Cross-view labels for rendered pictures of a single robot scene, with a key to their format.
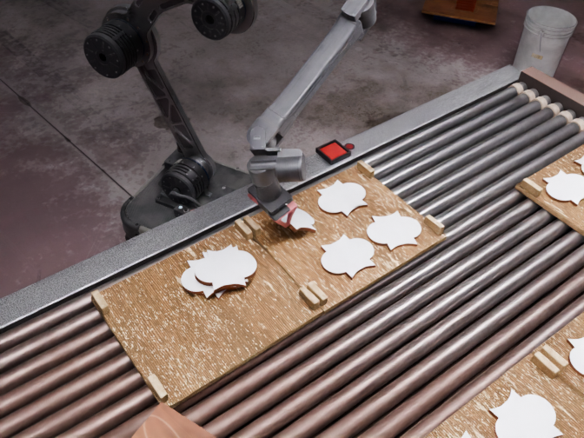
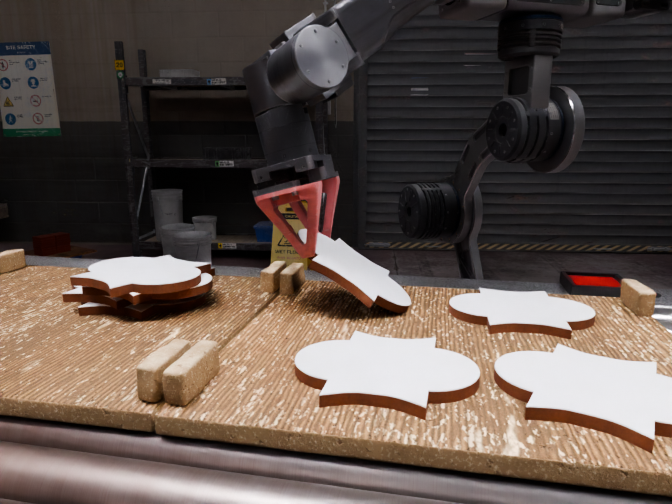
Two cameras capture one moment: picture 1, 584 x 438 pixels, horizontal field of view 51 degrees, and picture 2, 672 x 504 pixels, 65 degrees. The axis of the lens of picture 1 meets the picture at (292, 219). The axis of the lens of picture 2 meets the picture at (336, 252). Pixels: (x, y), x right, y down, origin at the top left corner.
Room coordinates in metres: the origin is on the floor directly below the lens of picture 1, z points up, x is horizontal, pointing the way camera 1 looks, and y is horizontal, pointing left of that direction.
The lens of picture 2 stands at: (0.73, -0.41, 1.12)
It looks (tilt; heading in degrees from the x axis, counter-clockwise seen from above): 13 degrees down; 50
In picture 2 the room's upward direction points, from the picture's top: straight up
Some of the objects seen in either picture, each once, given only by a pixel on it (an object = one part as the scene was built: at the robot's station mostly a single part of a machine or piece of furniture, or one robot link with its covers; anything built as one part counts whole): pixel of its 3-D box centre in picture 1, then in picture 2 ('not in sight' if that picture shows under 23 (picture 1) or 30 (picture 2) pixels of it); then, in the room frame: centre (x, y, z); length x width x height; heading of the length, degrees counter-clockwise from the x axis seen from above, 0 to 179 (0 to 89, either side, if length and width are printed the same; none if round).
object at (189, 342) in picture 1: (206, 305); (64, 318); (0.85, 0.19, 0.93); 0.41 x 0.35 x 0.02; 129
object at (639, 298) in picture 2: (365, 169); (637, 296); (1.33, -0.20, 0.95); 0.06 x 0.02 x 0.03; 39
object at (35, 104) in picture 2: not in sight; (25, 90); (1.83, 5.72, 1.55); 0.61 x 0.02 x 0.91; 136
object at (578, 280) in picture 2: (333, 152); (595, 286); (1.43, -0.11, 0.92); 0.06 x 0.06 x 0.01; 39
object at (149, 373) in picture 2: (308, 297); (166, 367); (0.87, -0.05, 0.95); 0.06 x 0.02 x 0.03; 39
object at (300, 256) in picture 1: (342, 230); (455, 348); (1.11, -0.13, 0.93); 0.41 x 0.35 x 0.02; 129
